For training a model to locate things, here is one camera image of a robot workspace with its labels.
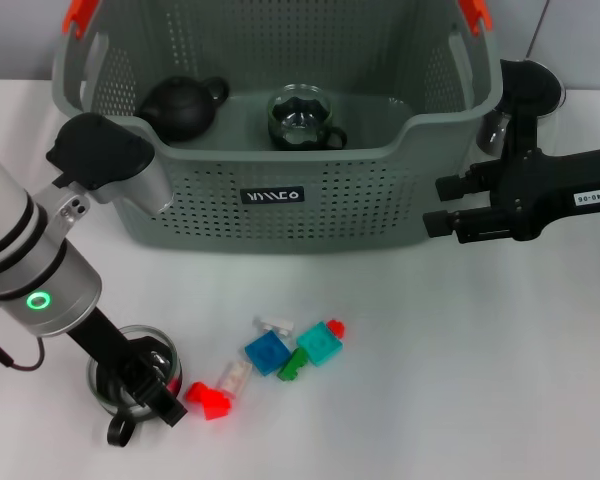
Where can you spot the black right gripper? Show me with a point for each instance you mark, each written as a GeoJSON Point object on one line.
{"type": "Point", "coordinates": [540, 187]}

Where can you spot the glass carafe black lid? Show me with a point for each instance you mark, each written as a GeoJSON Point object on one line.
{"type": "Point", "coordinates": [530, 85]}

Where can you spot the black ceramic teapot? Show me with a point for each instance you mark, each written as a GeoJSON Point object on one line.
{"type": "Point", "coordinates": [180, 110]}

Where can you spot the small white building block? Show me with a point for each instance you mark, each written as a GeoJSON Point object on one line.
{"type": "Point", "coordinates": [275, 324]}

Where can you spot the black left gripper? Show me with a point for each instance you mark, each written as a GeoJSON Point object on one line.
{"type": "Point", "coordinates": [105, 340]}

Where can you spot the glass teacup black holder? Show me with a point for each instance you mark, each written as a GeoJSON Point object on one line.
{"type": "Point", "coordinates": [122, 430]}
{"type": "Point", "coordinates": [300, 120]}

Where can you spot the translucent white building block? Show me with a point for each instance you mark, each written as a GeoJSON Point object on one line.
{"type": "Point", "coordinates": [237, 378]}

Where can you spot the grey-green perforated storage basket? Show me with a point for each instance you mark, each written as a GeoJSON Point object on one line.
{"type": "Point", "coordinates": [330, 200]}

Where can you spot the large red building block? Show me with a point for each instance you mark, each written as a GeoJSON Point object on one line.
{"type": "Point", "coordinates": [210, 400]}

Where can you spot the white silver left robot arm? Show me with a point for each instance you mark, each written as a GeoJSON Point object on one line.
{"type": "Point", "coordinates": [10, 225]}

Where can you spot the teal square building block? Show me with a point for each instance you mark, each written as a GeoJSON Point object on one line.
{"type": "Point", "coordinates": [319, 344]}

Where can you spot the green building block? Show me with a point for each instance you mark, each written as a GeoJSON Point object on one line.
{"type": "Point", "coordinates": [292, 365]}

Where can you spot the blue square building block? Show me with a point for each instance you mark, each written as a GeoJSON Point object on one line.
{"type": "Point", "coordinates": [267, 352]}

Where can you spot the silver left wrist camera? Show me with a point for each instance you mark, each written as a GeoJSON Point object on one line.
{"type": "Point", "coordinates": [100, 150]}

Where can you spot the small red building block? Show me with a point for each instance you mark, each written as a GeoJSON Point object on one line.
{"type": "Point", "coordinates": [337, 328]}

